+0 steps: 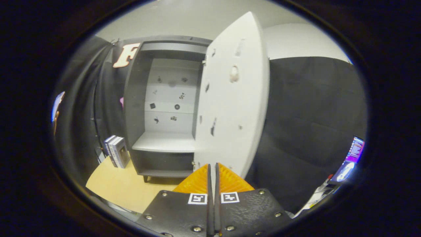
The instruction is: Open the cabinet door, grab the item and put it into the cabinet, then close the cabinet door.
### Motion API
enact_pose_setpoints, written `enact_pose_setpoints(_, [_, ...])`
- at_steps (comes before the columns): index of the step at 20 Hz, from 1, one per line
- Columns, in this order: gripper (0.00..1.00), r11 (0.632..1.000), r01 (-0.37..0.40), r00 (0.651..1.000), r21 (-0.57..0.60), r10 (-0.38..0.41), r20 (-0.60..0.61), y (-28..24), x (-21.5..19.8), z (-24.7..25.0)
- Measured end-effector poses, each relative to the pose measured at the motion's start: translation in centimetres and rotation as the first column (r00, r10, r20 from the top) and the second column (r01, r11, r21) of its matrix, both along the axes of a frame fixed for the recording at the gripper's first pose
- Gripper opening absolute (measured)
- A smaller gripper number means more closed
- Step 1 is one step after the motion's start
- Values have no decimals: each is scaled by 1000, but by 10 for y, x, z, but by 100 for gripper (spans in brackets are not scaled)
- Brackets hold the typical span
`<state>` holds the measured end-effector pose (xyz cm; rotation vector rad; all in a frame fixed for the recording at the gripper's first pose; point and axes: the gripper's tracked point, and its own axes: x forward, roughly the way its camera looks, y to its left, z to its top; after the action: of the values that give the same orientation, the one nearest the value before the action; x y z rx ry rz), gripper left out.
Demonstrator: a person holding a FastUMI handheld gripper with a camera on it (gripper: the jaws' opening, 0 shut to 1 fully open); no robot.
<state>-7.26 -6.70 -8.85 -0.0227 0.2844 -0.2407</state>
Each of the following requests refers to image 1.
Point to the black backdrop cloth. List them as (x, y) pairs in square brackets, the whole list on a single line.
[(312, 115)]

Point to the black backdrop stand pole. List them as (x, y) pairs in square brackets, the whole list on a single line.
[(99, 154)]

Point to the grey cabinet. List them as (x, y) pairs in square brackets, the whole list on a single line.
[(135, 108)]

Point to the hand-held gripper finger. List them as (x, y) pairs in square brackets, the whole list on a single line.
[(210, 214), (217, 214)]

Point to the laptop with lit screen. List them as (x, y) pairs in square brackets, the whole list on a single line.
[(352, 158)]

